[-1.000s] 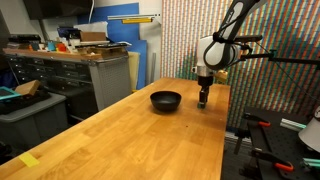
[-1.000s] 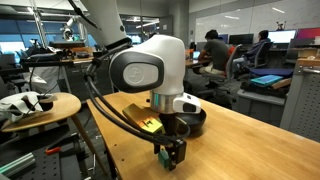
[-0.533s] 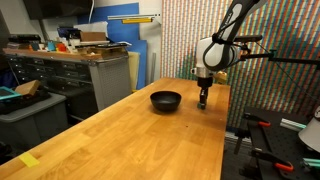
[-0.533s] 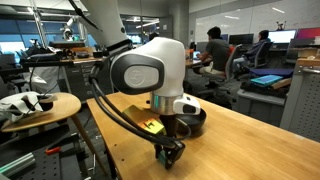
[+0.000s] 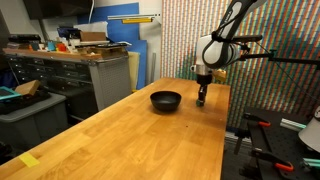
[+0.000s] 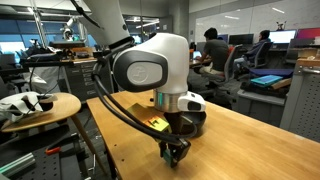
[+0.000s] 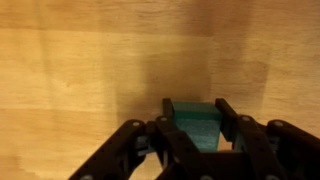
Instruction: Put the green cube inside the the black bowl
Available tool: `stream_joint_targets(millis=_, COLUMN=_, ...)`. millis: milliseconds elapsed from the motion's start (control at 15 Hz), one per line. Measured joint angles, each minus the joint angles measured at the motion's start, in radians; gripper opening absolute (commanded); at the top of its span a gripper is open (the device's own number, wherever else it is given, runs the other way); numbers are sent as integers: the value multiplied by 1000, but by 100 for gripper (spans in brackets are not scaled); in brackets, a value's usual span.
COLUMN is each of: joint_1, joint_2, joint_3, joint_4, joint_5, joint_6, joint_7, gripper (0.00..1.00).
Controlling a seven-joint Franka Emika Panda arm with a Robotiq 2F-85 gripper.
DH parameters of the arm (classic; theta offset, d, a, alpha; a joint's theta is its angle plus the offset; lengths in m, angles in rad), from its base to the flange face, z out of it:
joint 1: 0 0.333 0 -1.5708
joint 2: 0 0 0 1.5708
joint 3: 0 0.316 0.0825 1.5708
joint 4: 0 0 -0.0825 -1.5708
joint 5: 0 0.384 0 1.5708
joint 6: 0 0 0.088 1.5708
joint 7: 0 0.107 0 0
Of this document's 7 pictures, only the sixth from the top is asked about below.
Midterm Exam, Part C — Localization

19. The yellow block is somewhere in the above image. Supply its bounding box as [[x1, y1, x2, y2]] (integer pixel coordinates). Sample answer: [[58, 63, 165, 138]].
[[125, 102, 172, 133]]

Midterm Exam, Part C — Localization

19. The blue padded mat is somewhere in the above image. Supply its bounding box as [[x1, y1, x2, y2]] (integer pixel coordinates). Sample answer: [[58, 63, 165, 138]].
[[247, 67, 295, 80]]

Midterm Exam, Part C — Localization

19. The black clamp orange handle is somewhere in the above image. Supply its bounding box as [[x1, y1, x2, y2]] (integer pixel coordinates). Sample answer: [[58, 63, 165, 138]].
[[44, 132, 82, 157]]

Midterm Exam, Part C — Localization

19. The black stereo camera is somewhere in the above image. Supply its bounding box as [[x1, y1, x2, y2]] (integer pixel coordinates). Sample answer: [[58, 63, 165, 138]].
[[48, 39, 87, 50]]

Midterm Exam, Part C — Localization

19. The grey office chair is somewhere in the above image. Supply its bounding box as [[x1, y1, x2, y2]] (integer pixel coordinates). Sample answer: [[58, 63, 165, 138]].
[[199, 43, 245, 108]]

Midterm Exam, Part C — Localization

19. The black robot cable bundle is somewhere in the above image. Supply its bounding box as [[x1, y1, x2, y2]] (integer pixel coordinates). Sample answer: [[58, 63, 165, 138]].
[[90, 61, 200, 147]]

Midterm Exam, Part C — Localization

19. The silver aluminium extrusion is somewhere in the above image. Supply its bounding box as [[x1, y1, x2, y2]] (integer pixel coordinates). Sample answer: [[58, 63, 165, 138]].
[[0, 152, 37, 178]]

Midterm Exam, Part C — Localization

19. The grey perforated metal cabinet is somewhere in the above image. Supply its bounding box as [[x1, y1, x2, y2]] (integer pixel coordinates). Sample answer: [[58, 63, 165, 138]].
[[279, 57, 320, 144]]

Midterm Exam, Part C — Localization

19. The dark screen monitor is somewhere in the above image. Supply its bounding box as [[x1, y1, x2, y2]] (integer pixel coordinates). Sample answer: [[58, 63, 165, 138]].
[[228, 33, 255, 46]]

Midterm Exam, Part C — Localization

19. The green cube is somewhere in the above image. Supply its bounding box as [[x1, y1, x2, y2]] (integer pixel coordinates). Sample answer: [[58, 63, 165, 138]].
[[164, 149, 177, 166]]

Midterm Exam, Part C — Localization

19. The dark office chair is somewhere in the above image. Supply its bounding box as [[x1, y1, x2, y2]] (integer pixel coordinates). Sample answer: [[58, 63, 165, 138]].
[[245, 40, 275, 70]]

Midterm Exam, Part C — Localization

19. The round wooden stool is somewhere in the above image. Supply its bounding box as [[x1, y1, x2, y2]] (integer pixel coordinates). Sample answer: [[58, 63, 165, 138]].
[[0, 92, 112, 178]]

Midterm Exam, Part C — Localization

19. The grey storage bin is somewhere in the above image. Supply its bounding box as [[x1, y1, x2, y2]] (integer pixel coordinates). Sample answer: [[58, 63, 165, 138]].
[[235, 87, 288, 128]]

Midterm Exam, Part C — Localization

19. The black bowl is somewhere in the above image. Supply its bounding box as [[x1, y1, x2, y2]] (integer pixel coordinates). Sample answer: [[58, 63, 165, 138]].
[[181, 111, 208, 137]]

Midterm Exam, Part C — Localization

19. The white cloth bundle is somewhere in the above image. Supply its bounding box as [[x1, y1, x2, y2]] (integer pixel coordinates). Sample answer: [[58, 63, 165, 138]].
[[0, 91, 58, 123]]

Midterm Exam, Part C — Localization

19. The bright white screen monitor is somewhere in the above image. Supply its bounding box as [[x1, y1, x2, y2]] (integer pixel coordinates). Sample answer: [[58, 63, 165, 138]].
[[267, 29, 298, 45]]

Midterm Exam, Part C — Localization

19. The light wooden block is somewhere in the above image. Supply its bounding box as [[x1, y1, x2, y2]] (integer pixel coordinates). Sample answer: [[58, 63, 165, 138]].
[[270, 77, 293, 91]]

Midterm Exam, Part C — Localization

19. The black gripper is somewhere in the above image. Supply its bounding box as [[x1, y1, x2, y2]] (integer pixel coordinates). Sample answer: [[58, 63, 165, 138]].
[[158, 111, 193, 169]]

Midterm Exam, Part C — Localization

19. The person in grey shirt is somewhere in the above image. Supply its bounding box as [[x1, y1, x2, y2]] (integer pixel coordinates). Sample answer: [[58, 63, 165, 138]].
[[196, 27, 232, 77]]

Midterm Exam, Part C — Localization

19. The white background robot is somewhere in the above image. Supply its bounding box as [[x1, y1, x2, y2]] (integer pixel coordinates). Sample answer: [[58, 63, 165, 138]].
[[60, 15, 81, 44]]

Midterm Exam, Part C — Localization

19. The red screen monitor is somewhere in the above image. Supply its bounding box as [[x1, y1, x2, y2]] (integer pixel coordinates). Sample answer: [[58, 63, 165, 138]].
[[296, 27, 320, 42]]

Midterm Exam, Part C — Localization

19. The black flat case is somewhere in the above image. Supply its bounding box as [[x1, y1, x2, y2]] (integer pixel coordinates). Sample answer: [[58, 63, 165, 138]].
[[239, 80, 288, 100]]

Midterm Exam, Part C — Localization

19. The person in blue hoodie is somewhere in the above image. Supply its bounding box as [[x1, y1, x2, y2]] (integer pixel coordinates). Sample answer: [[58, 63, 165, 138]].
[[233, 29, 273, 69]]

